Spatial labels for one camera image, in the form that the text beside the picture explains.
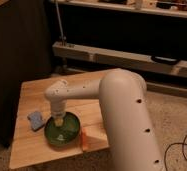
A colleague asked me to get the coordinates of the wooden folding table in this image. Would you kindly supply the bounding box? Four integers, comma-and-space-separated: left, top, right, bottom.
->
9, 70, 108, 169

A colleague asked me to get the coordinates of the upper wooden shelf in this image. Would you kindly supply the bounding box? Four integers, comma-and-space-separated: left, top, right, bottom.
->
49, 0, 187, 18

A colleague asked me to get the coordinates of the orange carrot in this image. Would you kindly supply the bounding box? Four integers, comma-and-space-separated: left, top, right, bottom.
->
80, 128, 88, 152

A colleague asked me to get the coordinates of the wooden shelf beam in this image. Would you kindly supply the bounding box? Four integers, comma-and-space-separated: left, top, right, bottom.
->
52, 42, 187, 78

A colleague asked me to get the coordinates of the blue sponge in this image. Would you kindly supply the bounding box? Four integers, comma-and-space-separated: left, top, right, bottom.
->
27, 111, 44, 131

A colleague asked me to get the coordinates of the metal stand pole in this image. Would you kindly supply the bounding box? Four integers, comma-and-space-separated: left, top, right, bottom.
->
55, 0, 68, 46

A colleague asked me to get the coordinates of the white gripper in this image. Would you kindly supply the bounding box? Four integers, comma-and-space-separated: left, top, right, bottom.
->
50, 101, 66, 126

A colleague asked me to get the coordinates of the dark cabinet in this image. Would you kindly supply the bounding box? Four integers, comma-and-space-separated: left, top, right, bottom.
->
0, 0, 52, 147

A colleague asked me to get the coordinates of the black handle on beam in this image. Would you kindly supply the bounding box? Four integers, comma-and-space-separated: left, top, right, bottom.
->
151, 56, 180, 65

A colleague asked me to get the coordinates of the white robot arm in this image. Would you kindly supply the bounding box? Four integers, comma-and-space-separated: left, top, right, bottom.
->
45, 69, 166, 171

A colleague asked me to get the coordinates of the green ceramic bowl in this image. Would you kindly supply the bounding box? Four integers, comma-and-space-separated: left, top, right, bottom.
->
44, 112, 80, 147

